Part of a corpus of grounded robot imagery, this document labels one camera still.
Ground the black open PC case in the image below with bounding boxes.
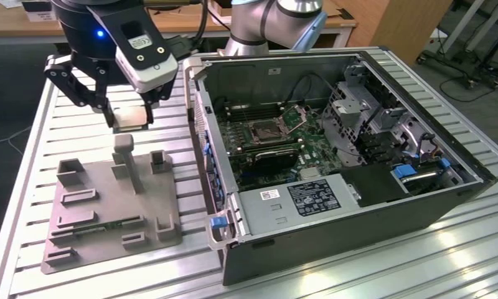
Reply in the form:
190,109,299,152
182,45,498,287

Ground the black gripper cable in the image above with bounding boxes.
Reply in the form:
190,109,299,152
163,0,210,60

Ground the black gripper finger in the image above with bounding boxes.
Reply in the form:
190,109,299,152
142,78,177,126
42,54,117,129

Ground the grey parts rack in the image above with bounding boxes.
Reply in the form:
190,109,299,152
38,133,183,275

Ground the grey metal drive cage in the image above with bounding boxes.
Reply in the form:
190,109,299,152
320,64,419,166

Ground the wooden cabinet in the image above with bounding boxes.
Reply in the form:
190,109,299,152
346,0,452,67

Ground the white box with black top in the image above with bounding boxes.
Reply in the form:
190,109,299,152
22,1,54,22

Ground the CPU socket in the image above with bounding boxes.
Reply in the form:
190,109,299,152
247,120,291,145

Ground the small cardboard box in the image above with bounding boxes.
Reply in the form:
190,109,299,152
208,0,232,25

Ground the blue disk carrier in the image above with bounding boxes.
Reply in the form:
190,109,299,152
391,158,448,187

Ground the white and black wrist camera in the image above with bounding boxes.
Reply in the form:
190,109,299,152
86,5,179,93

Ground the silver CPU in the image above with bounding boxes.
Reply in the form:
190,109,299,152
110,107,149,132

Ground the black wheeled equipment stand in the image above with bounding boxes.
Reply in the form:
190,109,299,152
414,0,498,91

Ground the black graphics card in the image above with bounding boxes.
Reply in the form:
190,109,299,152
231,141,300,178

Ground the black drive bay cover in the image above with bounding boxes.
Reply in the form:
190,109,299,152
339,163,411,208

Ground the green motherboard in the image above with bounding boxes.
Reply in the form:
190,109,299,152
212,102,342,191

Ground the green RAM stick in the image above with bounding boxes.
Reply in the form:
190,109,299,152
67,217,129,233

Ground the metal socket cover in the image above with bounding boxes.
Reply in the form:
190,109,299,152
276,105,310,131

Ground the grey power supply unit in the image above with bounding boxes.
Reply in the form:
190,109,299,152
236,173,364,236

